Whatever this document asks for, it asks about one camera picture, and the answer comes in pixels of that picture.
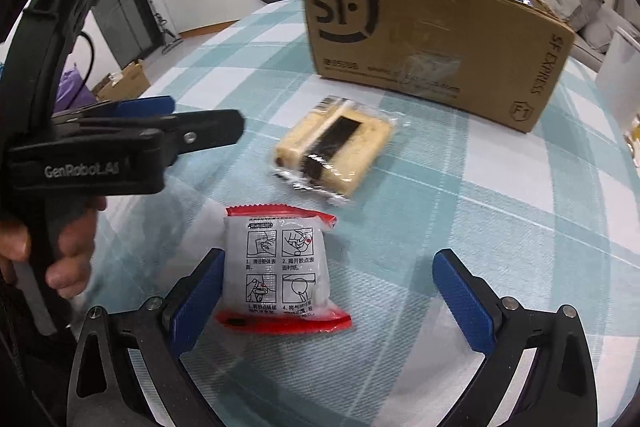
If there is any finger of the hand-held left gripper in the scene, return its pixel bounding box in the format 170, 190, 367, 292
52, 96, 175, 124
80, 108, 245, 168

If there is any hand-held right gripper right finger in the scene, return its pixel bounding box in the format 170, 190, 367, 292
432, 249, 598, 427

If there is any white tall appliance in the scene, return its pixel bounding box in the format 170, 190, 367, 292
595, 26, 640, 128

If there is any brown cardboard box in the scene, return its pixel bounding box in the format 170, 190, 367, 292
298, 0, 576, 134

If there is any dark floor tool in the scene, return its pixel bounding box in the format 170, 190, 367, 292
154, 13, 182, 46

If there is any black cable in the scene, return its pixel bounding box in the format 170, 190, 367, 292
79, 32, 97, 94

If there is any small cardboard box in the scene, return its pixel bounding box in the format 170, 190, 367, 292
95, 61, 152, 102

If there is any clear rice cracker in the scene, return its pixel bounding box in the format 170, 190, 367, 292
272, 94, 401, 208

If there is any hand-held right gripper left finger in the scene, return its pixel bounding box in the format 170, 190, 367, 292
66, 248, 227, 427

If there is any purple bag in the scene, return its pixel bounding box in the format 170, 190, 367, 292
52, 67, 96, 112

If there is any grey sofa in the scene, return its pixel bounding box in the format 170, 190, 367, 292
450, 0, 640, 68

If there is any white packet with red edges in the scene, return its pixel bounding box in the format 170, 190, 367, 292
215, 203, 353, 337

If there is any person's left hand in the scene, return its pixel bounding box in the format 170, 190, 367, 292
0, 198, 108, 302

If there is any teal checked tablecloth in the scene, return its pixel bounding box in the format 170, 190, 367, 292
75, 0, 640, 427

